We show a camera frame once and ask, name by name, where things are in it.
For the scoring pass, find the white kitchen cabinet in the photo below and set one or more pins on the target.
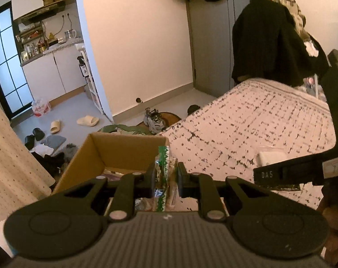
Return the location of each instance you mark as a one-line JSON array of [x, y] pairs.
[[54, 74]]

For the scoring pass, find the glass panel door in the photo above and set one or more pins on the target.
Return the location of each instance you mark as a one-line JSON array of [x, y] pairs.
[[15, 95]]

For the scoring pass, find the green cartoon floor mat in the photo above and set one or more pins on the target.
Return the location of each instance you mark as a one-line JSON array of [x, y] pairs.
[[124, 129]]

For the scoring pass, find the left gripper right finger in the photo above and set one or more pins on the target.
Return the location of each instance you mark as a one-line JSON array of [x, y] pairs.
[[203, 188]]

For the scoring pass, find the green striped burger snack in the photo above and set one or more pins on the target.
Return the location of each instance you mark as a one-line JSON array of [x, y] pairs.
[[165, 186]]

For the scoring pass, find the beige slipper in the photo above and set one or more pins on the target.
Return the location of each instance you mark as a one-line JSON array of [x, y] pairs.
[[55, 127], [88, 120]]

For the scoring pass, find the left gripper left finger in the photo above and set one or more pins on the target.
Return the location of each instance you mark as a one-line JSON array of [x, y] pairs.
[[131, 187]]

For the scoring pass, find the grey door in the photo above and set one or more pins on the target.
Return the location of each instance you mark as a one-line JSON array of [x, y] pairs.
[[210, 28]]

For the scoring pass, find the black white snack bag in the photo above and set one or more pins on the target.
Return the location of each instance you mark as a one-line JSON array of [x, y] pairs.
[[268, 156]]

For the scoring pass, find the red white plastic bag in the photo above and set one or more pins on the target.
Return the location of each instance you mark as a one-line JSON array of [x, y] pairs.
[[40, 107]]

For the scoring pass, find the patterned white bed sheet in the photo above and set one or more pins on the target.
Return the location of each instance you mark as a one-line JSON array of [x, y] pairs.
[[222, 138]]

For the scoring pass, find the cardboard box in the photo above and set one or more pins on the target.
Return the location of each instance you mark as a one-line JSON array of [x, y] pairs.
[[88, 184]]

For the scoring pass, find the grey sneakers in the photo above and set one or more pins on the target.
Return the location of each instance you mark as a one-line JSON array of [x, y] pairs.
[[154, 121]]

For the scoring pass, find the black coat pile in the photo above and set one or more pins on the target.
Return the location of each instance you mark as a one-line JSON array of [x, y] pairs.
[[266, 45]]

